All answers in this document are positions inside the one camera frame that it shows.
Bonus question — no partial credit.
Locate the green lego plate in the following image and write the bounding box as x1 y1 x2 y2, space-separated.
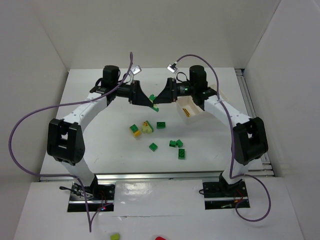
149 94 156 102

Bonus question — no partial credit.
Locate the pale green lego brick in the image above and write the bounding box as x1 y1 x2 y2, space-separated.
152 104 159 112

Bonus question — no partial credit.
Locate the white divided plastic container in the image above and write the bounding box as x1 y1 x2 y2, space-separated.
176 83 216 125

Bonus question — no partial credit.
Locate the green two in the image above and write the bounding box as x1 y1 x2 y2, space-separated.
156 121 166 129
178 148 186 160

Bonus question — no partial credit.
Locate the small green lego brick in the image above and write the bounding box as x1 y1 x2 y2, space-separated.
149 142 158 152

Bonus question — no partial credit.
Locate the yellow orange lego piece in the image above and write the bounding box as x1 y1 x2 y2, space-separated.
182 108 191 118

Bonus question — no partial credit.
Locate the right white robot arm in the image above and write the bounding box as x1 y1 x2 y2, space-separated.
153 65 269 197

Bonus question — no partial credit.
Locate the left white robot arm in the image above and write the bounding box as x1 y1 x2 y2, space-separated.
47 65 153 195

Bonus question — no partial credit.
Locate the pale yellow green lego stack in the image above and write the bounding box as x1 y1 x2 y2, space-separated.
141 120 154 134

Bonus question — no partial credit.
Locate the lime green object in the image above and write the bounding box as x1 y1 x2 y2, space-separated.
110 233 120 240

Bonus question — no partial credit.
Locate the red object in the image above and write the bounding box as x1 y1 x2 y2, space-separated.
155 236 167 240

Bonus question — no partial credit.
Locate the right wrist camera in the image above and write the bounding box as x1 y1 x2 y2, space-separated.
167 62 178 73

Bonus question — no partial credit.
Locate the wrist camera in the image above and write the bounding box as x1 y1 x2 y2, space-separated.
167 62 178 73
130 65 142 76

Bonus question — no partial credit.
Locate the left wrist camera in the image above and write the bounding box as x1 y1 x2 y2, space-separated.
130 65 142 76

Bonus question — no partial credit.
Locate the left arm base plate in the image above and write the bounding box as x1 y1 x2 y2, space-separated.
59 183 116 213

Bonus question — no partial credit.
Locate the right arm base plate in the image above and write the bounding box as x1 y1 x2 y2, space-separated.
198 181 250 210

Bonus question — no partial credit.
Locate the aluminium rail frame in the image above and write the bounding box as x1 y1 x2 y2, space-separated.
39 67 276 183

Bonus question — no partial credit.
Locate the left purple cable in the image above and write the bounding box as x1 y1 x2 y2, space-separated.
8 51 135 233

